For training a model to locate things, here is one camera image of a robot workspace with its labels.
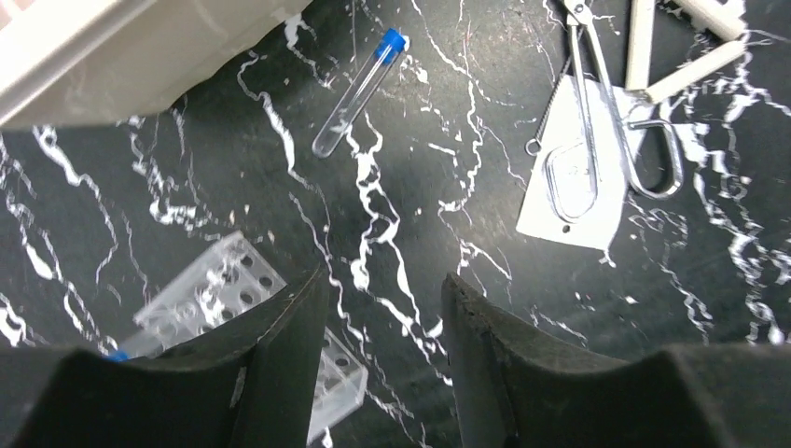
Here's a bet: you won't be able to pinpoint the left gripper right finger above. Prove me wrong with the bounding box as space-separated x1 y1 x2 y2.
441 274 790 447

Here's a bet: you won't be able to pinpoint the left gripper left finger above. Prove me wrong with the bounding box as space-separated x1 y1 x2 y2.
1 267 327 447

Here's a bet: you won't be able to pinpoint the blue capped test tube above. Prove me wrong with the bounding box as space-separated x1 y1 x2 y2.
312 28 407 159

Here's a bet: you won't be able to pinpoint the clear acrylic tube rack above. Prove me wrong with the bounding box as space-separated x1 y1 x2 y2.
120 231 368 441

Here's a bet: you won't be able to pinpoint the white plastic packet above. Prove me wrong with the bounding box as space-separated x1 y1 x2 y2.
516 76 627 251

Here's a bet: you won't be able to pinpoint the metal crucible tongs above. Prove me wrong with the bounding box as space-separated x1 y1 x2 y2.
543 0 684 224

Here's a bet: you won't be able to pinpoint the bristle test tube brush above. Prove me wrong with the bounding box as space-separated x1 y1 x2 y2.
524 56 572 157

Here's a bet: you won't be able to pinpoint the white plastic bin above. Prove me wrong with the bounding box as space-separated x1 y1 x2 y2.
1 0 306 130

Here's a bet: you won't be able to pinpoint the clay pipe triangle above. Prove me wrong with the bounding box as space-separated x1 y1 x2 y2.
625 1 747 105

